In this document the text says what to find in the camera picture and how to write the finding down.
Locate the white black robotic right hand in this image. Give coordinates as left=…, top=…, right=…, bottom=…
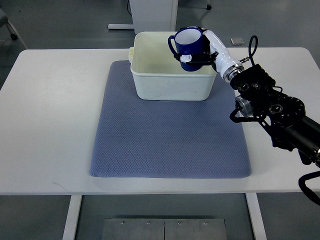
left=190, top=27, right=244, bottom=82

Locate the blue mug white inside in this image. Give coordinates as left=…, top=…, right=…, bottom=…
left=167, top=27, right=204, bottom=72

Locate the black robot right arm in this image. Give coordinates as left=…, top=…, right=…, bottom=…
left=226, top=35, right=320, bottom=166

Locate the cream plastic storage box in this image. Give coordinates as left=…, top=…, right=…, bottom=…
left=129, top=31, right=217, bottom=101

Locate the grey floor outlet plate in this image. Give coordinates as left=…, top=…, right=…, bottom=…
left=230, top=37, right=245, bottom=46

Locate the black caster wheel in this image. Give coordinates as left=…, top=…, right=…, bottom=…
left=206, top=0, right=212, bottom=11

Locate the blue-grey textured mat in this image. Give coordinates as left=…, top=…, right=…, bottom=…
left=89, top=60, right=251, bottom=179

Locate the white table right leg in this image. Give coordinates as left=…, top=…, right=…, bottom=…
left=245, top=193, right=267, bottom=240

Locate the white table leg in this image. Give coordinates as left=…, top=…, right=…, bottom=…
left=62, top=195, right=82, bottom=240
left=245, top=193, right=267, bottom=240

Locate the grey office chair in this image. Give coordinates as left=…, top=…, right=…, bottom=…
left=0, top=9, right=29, bottom=50

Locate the white table left leg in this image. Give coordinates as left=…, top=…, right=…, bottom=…
left=62, top=195, right=82, bottom=240

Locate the white cabinet pedestal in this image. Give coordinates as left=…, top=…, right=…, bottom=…
left=107, top=0, right=178, bottom=34

